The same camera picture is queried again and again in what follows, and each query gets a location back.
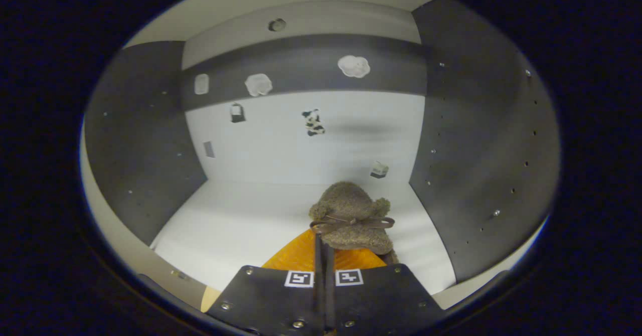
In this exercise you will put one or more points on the brown fuzzy shoe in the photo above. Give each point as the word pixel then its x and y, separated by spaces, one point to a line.
pixel 351 200

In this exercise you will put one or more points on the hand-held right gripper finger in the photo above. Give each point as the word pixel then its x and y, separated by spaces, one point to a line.
pixel 329 296
pixel 318 296

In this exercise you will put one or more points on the white shoe cabinet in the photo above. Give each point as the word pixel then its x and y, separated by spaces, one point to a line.
pixel 301 145

